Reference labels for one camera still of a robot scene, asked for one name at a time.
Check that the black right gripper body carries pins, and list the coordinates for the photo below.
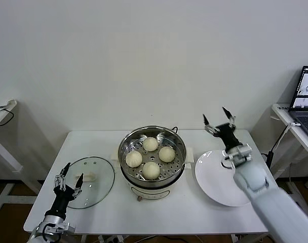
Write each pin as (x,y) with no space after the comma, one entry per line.
(228,134)

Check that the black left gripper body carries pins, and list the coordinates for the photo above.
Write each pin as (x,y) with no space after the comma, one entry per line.
(61,200)

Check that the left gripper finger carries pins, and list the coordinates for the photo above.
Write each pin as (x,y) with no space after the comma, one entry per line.
(79,182)
(64,172)

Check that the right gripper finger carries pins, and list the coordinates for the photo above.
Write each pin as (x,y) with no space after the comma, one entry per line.
(207,125)
(230,117)

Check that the white steamed baozi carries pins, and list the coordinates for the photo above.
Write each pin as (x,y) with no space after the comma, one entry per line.
(134,159)
(167,154)
(151,170)
(151,144)

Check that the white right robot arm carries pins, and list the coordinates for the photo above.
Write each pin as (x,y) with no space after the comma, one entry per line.
(252,177)

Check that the perforated stainless steel steamer basket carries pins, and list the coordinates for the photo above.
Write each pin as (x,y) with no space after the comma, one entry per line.
(175,167)

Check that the white round plate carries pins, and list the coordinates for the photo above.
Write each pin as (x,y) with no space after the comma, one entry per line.
(209,177)

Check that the black stand pole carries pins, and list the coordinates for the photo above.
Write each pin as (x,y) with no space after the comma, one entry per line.
(270,159)

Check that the white electric cooker pot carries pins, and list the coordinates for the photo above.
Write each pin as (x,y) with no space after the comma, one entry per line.
(151,193)

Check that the white side table with laptop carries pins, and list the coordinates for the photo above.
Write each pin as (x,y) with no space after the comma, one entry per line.
(302,142)

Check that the grey open laptop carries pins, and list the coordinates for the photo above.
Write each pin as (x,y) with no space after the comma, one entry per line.
(306,121)

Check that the white cloth bundle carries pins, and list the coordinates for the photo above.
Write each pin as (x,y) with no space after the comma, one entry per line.
(10,102)

